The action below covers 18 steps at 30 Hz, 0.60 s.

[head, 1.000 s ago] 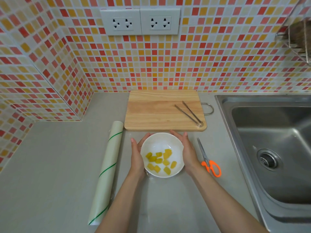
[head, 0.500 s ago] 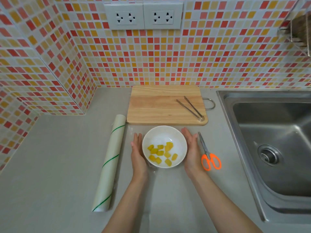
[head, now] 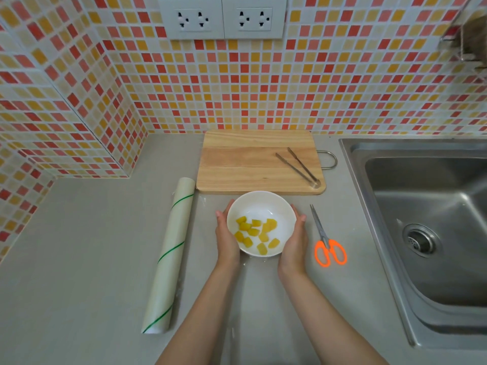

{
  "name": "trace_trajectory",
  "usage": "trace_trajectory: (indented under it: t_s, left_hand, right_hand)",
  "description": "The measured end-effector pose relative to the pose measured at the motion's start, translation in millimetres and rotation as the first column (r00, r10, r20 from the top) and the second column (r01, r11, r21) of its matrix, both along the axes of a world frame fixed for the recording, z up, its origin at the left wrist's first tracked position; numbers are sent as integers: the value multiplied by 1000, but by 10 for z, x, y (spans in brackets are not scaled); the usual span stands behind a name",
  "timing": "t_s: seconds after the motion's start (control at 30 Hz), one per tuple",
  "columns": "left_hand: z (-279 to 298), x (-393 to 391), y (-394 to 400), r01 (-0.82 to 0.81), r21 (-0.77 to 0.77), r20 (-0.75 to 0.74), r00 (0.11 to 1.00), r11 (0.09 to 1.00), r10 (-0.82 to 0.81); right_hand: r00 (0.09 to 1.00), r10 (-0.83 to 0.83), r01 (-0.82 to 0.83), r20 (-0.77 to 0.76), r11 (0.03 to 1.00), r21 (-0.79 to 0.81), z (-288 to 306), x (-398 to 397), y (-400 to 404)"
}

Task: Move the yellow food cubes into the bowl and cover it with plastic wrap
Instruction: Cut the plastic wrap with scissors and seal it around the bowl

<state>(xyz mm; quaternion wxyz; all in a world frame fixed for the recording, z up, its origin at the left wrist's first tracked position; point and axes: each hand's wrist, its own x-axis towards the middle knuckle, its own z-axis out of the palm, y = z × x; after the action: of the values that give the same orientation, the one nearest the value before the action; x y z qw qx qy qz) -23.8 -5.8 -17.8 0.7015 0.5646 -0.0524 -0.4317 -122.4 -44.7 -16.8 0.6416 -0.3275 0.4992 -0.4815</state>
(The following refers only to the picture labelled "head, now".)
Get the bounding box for brown hanging sponge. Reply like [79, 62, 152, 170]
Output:
[461, 14, 487, 62]

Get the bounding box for stainless steel sink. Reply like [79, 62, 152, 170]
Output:
[339, 137, 487, 350]

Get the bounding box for white double wall socket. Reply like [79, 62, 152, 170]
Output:
[222, 0, 288, 40]
[157, 0, 224, 41]

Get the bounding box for orange handled scissors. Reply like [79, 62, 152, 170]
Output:
[310, 204, 347, 267]

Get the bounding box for white ceramic bowl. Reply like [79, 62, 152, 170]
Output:
[227, 191, 297, 258]

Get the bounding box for cling film roll green striped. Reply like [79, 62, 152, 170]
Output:
[142, 177, 196, 335]

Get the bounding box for person's left forearm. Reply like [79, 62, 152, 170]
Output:
[156, 261, 244, 365]

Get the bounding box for person's left hand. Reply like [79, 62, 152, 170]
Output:
[215, 199, 242, 266]

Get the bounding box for wooden cutting board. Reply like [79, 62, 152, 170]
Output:
[196, 130, 338, 195]

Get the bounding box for person's right hand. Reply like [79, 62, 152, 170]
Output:
[277, 204, 308, 277]

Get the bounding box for metal tongs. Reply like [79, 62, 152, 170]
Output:
[275, 147, 322, 190]

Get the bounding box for clear cling film sheet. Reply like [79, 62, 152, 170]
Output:
[201, 194, 309, 340]

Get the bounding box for metal sink drain strainer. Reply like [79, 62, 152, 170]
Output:
[403, 223, 443, 258]

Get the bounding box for metal wall rack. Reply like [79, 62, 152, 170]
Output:
[438, 0, 487, 69]

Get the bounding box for person's right forearm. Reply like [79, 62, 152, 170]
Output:
[277, 270, 389, 365]

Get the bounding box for pile of yellow fruit pieces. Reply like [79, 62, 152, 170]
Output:
[234, 216, 281, 257]

